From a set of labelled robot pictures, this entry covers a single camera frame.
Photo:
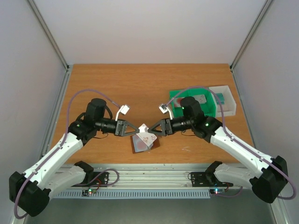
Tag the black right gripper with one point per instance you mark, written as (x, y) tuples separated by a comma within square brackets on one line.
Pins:
[(167, 126)]

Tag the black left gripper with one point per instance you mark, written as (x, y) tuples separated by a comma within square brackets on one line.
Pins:
[(122, 125)]

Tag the brown leather card holder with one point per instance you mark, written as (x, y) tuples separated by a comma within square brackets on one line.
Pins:
[(138, 146)]

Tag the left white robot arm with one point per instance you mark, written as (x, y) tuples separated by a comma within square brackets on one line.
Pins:
[(31, 190)]

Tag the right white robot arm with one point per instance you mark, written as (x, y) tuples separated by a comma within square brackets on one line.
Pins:
[(264, 175)]

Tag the red circle card stack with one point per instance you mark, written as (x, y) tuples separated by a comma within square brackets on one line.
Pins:
[(176, 102)]

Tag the green bin with red cards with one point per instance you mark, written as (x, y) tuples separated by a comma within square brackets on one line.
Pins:
[(177, 112)]

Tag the white VIP card stack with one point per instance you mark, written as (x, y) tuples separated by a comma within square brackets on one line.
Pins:
[(200, 98)]

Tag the green bin with VIP cards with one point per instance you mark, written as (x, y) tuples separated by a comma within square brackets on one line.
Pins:
[(209, 108)]

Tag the teal card stack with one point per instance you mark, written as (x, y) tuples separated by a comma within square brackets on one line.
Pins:
[(219, 99)]

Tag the white bin with teal cards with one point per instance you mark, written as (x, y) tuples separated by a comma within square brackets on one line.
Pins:
[(229, 108)]

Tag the left controller board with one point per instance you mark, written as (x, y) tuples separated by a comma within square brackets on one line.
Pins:
[(89, 192)]

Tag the controller board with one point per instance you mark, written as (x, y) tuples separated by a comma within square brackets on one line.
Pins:
[(217, 191), (89, 192)]

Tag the right controller board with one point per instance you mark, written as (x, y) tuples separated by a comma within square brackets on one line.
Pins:
[(217, 191)]

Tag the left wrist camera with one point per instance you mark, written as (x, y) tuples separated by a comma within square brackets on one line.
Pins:
[(123, 110)]

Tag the aluminium front rail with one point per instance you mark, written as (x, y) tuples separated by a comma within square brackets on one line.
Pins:
[(153, 176)]

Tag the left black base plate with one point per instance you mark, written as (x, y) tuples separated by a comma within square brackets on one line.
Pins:
[(94, 178)]

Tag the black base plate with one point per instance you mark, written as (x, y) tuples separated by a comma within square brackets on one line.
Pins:
[(199, 179), (94, 178)]

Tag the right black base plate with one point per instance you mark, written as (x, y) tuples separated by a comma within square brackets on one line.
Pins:
[(199, 179)]

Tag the grey slotted cable duct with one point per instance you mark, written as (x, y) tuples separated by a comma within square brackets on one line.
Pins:
[(137, 194)]

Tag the left aluminium frame post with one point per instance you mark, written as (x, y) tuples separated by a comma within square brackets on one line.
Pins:
[(32, 4)]

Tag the aluminium frame post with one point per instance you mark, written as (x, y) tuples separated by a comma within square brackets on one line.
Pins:
[(32, 4), (252, 31)]

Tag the right aluminium frame post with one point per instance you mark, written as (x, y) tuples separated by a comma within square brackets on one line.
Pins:
[(252, 31)]

